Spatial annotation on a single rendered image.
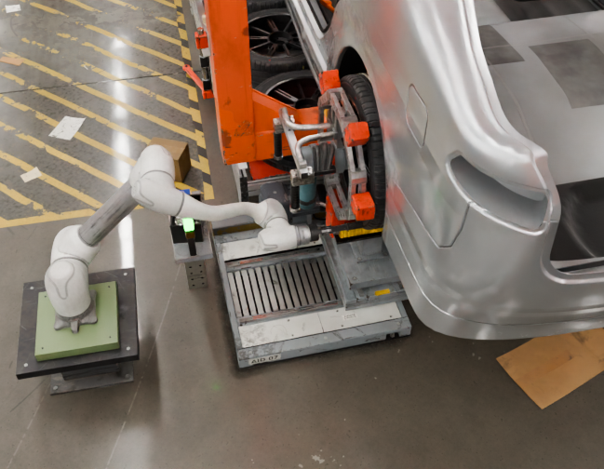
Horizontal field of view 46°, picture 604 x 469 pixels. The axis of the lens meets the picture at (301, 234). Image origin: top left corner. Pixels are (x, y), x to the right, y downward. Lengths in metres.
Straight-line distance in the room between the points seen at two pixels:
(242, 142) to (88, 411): 1.41
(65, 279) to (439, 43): 1.74
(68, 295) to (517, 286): 1.78
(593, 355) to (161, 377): 2.01
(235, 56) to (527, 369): 1.93
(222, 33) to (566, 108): 1.47
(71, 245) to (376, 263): 1.41
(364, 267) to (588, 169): 1.10
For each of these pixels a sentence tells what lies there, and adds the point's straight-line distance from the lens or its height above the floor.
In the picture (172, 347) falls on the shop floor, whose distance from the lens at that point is 3.46.
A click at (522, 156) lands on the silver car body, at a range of 1.94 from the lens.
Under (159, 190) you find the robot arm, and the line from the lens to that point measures 2.73.
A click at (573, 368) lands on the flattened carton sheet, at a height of 0.01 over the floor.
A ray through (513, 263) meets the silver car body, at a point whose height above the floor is 1.26.
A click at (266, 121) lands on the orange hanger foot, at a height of 0.74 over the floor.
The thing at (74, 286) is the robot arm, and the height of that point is 0.57.
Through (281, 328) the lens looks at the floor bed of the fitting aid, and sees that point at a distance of 3.38.
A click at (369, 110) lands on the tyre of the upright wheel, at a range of 2.78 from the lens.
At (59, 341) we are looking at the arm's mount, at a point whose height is 0.35.
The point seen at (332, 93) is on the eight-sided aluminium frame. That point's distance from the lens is 2.93.
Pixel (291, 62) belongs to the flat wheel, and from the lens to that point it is 4.24.
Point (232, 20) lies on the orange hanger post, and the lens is 3.07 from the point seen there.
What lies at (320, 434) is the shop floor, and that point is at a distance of 3.18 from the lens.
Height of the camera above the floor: 2.81
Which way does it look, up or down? 47 degrees down
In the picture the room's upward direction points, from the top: straight up
